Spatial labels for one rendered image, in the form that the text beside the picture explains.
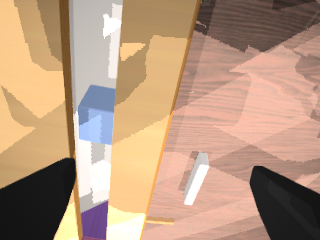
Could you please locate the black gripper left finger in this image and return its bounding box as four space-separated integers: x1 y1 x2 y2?
0 157 77 240

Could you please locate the light blue cube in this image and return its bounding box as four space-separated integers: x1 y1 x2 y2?
78 84 116 145

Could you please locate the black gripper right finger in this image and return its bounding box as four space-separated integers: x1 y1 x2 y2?
250 166 320 240

